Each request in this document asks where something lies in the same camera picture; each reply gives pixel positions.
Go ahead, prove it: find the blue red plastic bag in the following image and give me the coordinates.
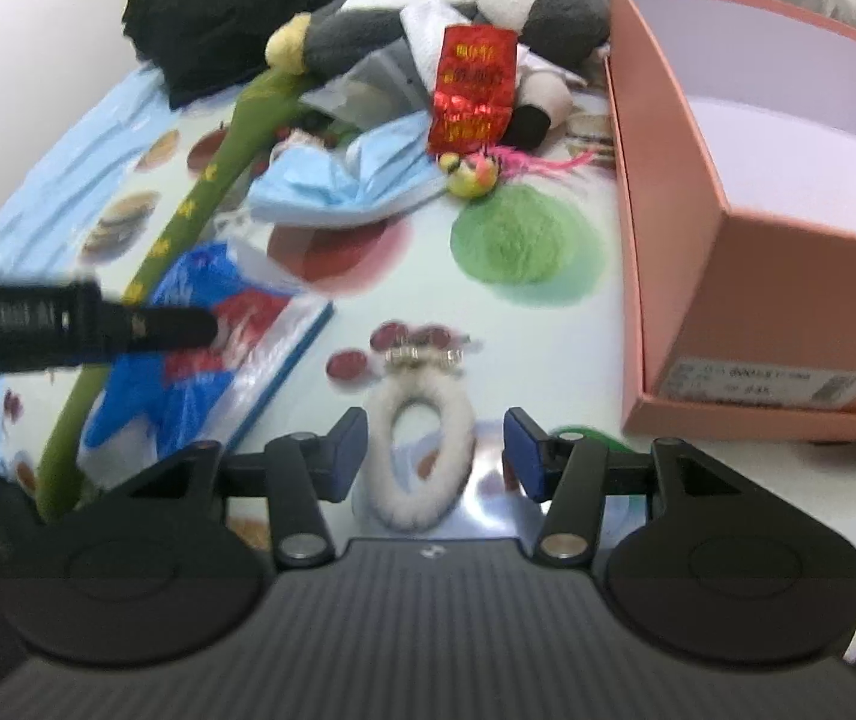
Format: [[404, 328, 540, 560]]
[[78, 241, 334, 489]]

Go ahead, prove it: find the white fluffy hair scrunchie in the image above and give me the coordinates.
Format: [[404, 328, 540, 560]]
[[361, 344, 476, 533]]

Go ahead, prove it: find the blue face mask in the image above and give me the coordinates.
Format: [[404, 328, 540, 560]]
[[245, 110, 446, 229]]

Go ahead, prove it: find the yellow pink feather toy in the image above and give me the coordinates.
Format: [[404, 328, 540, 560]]
[[436, 146, 597, 200]]

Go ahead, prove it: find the red gold packet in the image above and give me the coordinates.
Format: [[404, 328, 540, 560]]
[[428, 25, 517, 156]]

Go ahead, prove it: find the fruit print table cloth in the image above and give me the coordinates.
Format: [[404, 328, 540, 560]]
[[0, 58, 856, 691]]

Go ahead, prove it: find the clear zip bag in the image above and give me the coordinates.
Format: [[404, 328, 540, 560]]
[[301, 39, 429, 130]]

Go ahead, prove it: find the small panda plush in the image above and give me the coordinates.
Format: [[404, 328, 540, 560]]
[[501, 70, 572, 153]]

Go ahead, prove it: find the pink cardboard shoe box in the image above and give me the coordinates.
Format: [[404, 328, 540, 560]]
[[606, 0, 856, 440]]

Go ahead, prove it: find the grey white penguin plush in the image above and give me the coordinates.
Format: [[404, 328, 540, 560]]
[[265, 0, 610, 88]]

